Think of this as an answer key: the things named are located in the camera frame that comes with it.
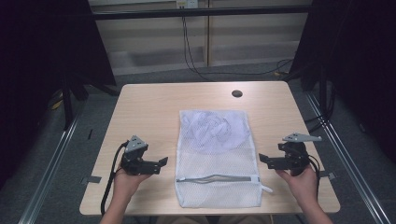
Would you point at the black horizontal frame bar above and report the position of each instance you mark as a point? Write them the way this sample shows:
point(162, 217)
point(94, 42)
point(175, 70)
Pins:
point(202, 12)

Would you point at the grey tape strip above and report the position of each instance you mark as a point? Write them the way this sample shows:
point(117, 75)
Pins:
point(92, 179)
point(328, 175)

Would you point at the white garment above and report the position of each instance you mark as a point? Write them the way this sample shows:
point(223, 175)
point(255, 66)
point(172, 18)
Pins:
point(214, 129)

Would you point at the aluminium floor rail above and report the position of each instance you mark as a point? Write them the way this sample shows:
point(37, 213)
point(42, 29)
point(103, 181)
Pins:
point(46, 177)
point(348, 161)

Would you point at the white mesh laundry bag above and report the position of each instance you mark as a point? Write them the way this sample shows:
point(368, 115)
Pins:
point(218, 168)

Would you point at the black metal stand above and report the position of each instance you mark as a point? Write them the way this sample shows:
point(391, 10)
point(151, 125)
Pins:
point(67, 102)

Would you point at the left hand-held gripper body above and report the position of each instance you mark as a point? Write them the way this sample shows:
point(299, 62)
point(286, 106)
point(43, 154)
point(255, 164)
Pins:
point(134, 155)

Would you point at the black curtain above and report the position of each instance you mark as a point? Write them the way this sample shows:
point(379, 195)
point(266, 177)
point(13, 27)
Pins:
point(46, 62)
point(355, 68)

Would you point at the person's right hand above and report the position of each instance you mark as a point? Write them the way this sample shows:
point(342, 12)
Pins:
point(300, 186)

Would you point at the white wall outlet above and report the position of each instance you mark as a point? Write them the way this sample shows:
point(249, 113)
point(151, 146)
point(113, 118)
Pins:
point(186, 3)

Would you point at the person's left hand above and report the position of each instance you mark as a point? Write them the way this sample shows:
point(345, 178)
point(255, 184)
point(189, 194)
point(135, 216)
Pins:
point(128, 184)

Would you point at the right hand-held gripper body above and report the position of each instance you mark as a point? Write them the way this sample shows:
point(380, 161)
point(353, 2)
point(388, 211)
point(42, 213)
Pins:
point(295, 155)

